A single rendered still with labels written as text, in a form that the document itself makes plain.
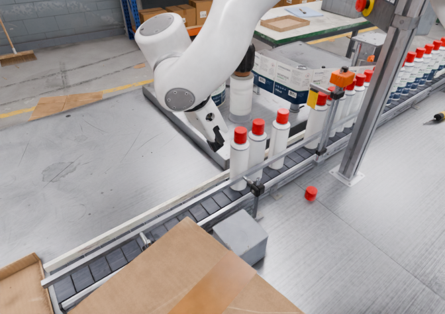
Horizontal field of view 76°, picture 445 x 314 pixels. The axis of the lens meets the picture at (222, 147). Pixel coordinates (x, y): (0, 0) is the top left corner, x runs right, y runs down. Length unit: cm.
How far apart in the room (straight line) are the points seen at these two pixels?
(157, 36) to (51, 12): 459
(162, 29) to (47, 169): 78
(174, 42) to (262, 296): 39
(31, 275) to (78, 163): 40
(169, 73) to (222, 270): 29
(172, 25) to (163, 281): 38
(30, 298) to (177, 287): 48
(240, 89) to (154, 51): 59
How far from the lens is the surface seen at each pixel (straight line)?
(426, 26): 86
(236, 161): 76
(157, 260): 45
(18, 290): 87
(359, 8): 90
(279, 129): 82
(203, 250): 45
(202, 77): 43
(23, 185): 113
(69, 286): 77
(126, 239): 68
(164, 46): 48
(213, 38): 42
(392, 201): 102
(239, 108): 107
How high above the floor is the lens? 151
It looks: 39 degrees down
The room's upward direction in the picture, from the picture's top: straight up
